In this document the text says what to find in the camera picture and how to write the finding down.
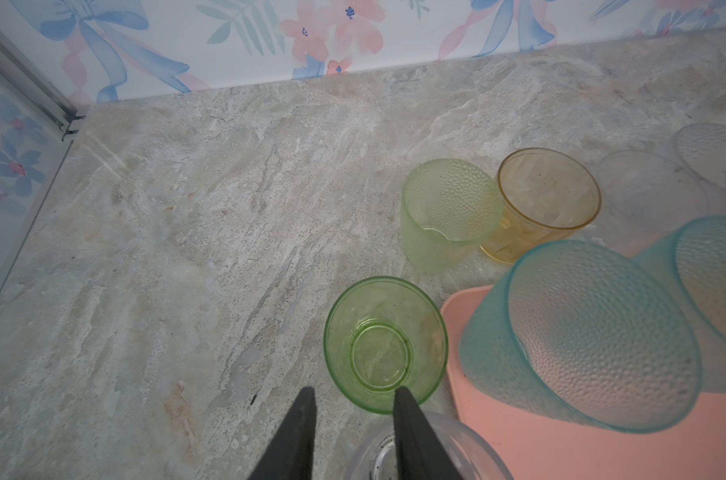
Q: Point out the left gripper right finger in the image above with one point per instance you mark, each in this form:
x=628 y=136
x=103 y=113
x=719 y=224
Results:
x=419 y=453

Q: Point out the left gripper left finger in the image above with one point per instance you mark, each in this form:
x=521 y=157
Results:
x=289 y=455

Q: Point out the clear glass column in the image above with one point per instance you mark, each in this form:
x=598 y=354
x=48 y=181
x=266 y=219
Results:
x=473 y=457

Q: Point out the teal textured cup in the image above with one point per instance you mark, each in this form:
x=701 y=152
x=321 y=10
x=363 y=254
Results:
x=691 y=264
x=580 y=333

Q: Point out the pink rectangular tray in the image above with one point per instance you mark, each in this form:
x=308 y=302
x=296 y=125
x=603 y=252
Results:
x=536 y=447

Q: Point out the bright green glass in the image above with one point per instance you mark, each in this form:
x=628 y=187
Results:
x=383 y=333

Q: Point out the light green textured cup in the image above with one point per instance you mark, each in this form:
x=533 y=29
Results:
x=448 y=208

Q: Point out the amber yellow cup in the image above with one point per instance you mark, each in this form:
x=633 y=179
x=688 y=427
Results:
x=547 y=195

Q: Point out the clear frosted cup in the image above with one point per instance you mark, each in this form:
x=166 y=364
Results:
x=644 y=198

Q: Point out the clear textured cup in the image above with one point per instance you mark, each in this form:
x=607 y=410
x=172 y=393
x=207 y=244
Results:
x=702 y=147

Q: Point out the left corner aluminium post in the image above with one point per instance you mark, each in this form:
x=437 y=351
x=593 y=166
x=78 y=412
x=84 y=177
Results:
x=21 y=78

